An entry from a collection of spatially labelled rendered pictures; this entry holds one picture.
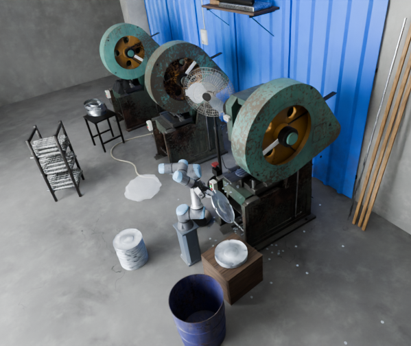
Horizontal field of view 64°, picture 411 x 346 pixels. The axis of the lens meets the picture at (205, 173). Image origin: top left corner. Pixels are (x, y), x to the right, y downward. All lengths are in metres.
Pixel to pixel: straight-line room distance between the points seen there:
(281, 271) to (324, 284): 0.39
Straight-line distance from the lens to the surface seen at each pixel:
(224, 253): 3.00
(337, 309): 3.22
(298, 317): 3.13
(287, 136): 2.62
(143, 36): 5.67
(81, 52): 9.10
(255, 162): 2.56
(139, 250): 3.45
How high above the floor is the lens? 2.67
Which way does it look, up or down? 35 degrees down
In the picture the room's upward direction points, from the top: 8 degrees counter-clockwise
